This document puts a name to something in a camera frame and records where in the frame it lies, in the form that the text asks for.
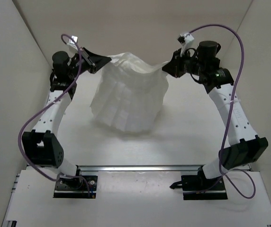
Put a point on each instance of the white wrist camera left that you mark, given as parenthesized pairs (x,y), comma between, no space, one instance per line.
(71,44)

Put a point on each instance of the white pleated skirt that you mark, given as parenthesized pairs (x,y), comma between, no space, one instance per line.
(130,94)

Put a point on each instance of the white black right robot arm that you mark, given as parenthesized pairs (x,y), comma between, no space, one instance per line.
(245,146)

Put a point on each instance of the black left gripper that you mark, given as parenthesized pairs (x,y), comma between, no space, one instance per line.
(96,61)

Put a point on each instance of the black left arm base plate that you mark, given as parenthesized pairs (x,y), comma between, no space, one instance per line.
(75,189)

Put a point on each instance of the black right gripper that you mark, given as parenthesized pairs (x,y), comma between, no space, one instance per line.
(175,69)

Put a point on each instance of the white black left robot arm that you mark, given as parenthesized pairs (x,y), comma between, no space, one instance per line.
(41,145)

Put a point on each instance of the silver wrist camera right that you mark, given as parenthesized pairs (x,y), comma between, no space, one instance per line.
(186,40)

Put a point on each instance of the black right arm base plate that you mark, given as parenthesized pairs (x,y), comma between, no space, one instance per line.
(197,189)

